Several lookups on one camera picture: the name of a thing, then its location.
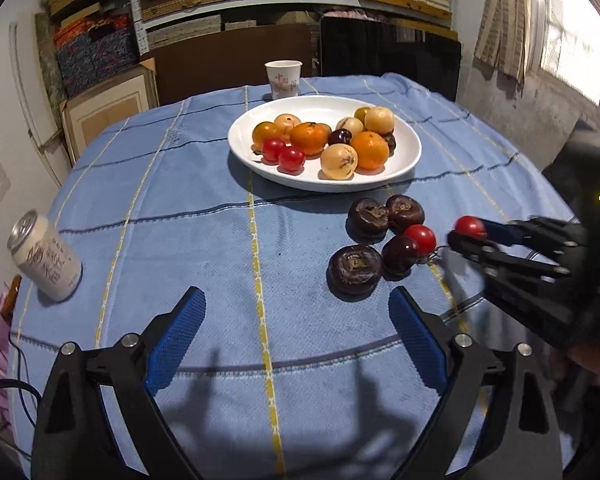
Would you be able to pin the white metal shelf rack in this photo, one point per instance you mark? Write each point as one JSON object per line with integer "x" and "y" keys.
{"x": 136, "y": 10}

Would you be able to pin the window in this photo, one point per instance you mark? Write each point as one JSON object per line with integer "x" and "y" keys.
{"x": 580, "y": 35}

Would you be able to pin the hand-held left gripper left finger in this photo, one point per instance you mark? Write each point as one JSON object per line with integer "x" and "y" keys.
{"x": 175, "y": 345}

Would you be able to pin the red cherry tomato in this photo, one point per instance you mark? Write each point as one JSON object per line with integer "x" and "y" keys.
{"x": 272, "y": 150}
{"x": 421, "y": 239}
{"x": 470, "y": 225}
{"x": 291, "y": 160}

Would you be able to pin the white plate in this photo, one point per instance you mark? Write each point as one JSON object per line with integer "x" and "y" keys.
{"x": 245, "y": 135}

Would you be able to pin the brown board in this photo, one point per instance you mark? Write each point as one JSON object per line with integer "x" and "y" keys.
{"x": 220, "y": 62}

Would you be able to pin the large tan speckled apple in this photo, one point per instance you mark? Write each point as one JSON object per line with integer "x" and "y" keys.
{"x": 337, "y": 162}

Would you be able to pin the black jacket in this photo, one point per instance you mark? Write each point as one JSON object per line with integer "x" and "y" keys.
{"x": 575, "y": 155}

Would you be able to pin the wooden chair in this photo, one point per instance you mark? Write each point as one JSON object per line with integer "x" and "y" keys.
{"x": 12, "y": 297}

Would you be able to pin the wooden picture frame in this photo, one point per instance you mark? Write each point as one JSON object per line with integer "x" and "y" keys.
{"x": 107, "y": 115}

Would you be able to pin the white drink can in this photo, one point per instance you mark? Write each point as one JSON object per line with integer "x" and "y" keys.
{"x": 45, "y": 257}

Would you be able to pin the dark brown water chestnut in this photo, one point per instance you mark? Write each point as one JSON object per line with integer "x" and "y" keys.
{"x": 355, "y": 270}
{"x": 405, "y": 212}
{"x": 367, "y": 217}

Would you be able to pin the stack of dark patterned boxes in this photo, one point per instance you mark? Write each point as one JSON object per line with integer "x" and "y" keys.
{"x": 97, "y": 57}

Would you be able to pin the small greenish orange fruit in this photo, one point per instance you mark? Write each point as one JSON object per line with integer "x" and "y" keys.
{"x": 361, "y": 113}

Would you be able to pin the small yellow orange fruit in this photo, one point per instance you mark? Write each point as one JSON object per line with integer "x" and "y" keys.
{"x": 265, "y": 131}

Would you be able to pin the blue striped tablecloth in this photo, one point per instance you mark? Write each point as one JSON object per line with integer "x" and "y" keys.
{"x": 180, "y": 235}

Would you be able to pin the dark red cherry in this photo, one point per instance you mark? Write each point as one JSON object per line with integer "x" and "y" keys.
{"x": 399, "y": 256}
{"x": 339, "y": 137}
{"x": 390, "y": 143}

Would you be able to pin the beige checked curtain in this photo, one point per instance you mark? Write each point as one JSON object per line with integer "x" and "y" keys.
{"x": 502, "y": 20}

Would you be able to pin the orange tangerine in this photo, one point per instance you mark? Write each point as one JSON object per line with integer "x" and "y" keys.
{"x": 308, "y": 139}
{"x": 369, "y": 151}

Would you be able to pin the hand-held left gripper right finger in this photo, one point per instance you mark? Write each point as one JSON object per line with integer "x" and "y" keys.
{"x": 417, "y": 345}

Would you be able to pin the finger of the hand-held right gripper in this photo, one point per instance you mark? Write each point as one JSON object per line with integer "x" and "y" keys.
{"x": 500, "y": 231}
{"x": 475, "y": 249}

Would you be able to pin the white paper cup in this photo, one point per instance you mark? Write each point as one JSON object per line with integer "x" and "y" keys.
{"x": 283, "y": 80}

